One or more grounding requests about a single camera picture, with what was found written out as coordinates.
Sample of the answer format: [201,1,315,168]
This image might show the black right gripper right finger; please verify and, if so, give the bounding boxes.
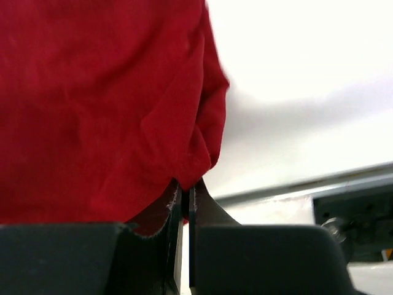
[189,181,356,295]

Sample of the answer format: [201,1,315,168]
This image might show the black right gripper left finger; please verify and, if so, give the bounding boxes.
[1,182,183,294]

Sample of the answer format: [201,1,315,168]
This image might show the red t-shirt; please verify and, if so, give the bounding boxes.
[1,1,228,224]

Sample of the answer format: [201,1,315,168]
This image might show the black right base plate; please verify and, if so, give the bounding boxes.
[313,184,392,262]

